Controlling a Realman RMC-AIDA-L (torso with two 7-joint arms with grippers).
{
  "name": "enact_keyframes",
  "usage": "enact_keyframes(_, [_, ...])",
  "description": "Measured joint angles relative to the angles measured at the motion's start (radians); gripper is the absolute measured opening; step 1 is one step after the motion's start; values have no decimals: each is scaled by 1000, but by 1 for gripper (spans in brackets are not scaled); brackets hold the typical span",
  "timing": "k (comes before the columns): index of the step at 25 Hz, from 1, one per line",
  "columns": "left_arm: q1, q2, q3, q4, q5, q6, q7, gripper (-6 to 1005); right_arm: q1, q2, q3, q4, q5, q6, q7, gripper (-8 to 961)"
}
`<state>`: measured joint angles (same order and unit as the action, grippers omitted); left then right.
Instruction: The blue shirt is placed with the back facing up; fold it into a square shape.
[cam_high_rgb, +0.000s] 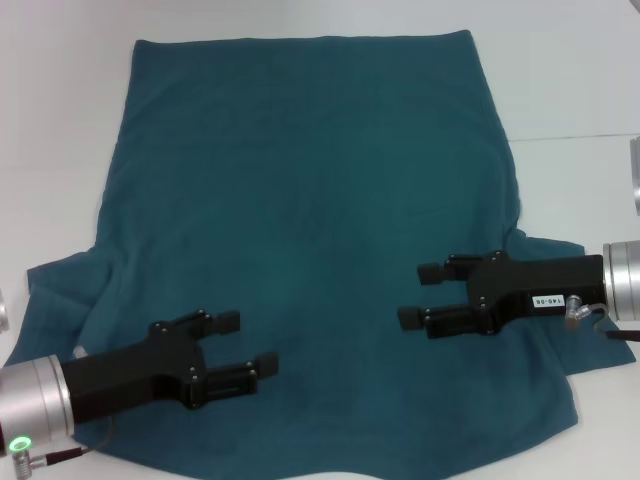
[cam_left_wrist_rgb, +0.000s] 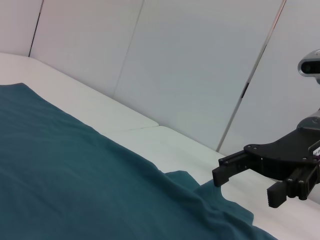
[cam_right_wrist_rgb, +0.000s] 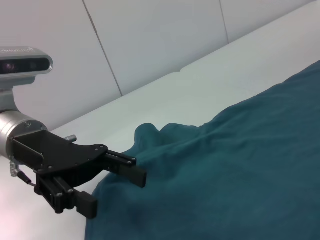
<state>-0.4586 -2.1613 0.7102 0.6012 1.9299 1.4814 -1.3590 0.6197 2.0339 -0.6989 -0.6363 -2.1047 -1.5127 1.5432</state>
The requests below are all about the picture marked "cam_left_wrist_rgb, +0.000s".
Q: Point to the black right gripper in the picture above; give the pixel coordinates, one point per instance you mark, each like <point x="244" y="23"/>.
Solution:
<point x="280" y="157"/>

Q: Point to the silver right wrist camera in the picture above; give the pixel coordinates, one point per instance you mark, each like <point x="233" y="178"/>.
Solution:
<point x="310" y="66"/>

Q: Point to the blue shirt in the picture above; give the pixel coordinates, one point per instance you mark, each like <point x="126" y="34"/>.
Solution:
<point x="75" y="175"/>

